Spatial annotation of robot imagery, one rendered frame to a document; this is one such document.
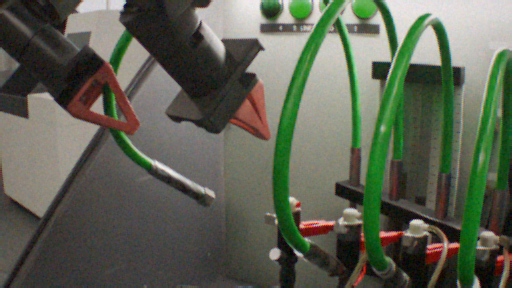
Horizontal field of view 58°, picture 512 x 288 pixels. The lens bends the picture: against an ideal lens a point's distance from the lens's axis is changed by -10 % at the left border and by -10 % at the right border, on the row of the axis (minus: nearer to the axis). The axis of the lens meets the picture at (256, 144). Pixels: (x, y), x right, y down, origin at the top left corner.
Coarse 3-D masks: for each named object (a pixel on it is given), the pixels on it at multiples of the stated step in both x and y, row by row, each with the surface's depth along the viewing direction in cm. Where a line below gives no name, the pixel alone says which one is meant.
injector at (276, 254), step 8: (296, 216) 60; (296, 224) 61; (280, 232) 61; (280, 240) 61; (280, 248) 61; (288, 248) 61; (272, 256) 60; (280, 256) 59; (288, 256) 61; (296, 256) 62; (280, 264) 61; (288, 264) 61; (280, 272) 63; (288, 272) 62; (280, 280) 63; (288, 280) 62
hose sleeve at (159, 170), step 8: (152, 168) 58; (160, 168) 59; (168, 168) 60; (160, 176) 59; (168, 176) 59; (176, 176) 60; (168, 184) 60; (176, 184) 60; (184, 184) 61; (192, 184) 61; (184, 192) 61; (192, 192) 62; (200, 192) 62
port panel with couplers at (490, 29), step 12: (492, 24) 69; (504, 24) 67; (492, 36) 69; (504, 36) 68; (492, 48) 69; (480, 84) 71; (480, 96) 72; (480, 108) 72; (492, 144) 72; (492, 156) 72; (492, 168) 72; (492, 180) 72; (492, 192) 73
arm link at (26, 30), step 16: (16, 0) 51; (32, 0) 53; (0, 16) 49; (16, 16) 50; (32, 16) 51; (48, 16) 54; (0, 32) 50; (16, 32) 50; (32, 32) 50; (16, 48) 50
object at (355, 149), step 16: (128, 32) 54; (112, 64) 54; (352, 64) 73; (352, 80) 74; (112, 96) 54; (352, 96) 74; (112, 112) 54; (352, 112) 75; (112, 128) 55; (352, 128) 76; (128, 144) 56; (352, 144) 76; (144, 160) 58
